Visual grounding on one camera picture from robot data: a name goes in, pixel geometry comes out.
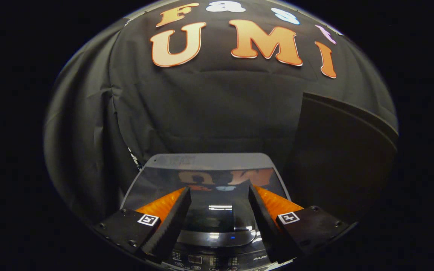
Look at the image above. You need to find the black backdrop cloth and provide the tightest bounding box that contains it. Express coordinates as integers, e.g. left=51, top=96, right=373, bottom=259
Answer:
left=44, top=0, right=398, bottom=226

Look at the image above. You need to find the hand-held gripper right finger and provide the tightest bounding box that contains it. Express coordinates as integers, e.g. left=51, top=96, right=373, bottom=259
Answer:
left=248, top=184, right=350, bottom=265

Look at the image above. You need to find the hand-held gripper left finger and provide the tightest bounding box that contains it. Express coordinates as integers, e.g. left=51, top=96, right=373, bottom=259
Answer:
left=94, top=186, right=192, bottom=264

